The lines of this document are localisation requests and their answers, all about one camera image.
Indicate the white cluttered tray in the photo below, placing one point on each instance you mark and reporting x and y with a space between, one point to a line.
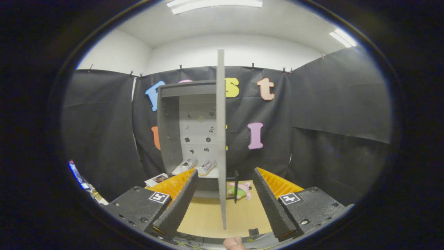
97 196

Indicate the small black block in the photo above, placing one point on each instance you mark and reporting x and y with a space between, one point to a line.
254 232

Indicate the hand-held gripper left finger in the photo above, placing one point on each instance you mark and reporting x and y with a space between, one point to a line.
180 205

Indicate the long ceiling light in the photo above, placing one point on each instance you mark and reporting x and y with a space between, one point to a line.
208 5
341 37

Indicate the grey shoe cabinet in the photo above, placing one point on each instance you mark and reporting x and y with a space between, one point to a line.
170 132

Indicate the white striped shoe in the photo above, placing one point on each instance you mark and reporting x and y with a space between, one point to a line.
188 165
206 167

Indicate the blue printed panel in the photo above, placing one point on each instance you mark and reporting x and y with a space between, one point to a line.
78 177

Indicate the black backdrop cloth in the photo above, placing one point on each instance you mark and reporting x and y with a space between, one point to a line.
312 104

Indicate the green and pink plush toy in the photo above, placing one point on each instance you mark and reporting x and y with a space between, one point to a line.
242 189

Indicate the beige shoe cabinet door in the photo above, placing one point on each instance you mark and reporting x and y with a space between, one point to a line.
221 121

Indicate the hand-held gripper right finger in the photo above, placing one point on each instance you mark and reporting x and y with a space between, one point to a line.
270 206

